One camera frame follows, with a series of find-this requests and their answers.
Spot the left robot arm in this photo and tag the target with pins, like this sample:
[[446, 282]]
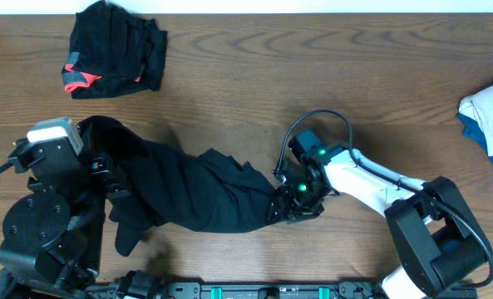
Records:
[[52, 238]]

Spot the folded black garment orange trim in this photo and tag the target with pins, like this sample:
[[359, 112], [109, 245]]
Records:
[[113, 53]]

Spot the black base rail green clamps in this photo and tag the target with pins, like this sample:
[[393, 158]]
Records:
[[195, 290]]

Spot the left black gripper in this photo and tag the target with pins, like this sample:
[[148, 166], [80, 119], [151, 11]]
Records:
[[95, 167]]

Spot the black shirt with white logo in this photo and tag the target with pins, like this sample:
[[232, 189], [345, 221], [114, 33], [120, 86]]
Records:
[[211, 193]]

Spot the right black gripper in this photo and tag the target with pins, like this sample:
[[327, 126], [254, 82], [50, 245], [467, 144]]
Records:
[[287, 208]]

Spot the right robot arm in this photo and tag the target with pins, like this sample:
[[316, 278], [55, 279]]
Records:
[[442, 248]]

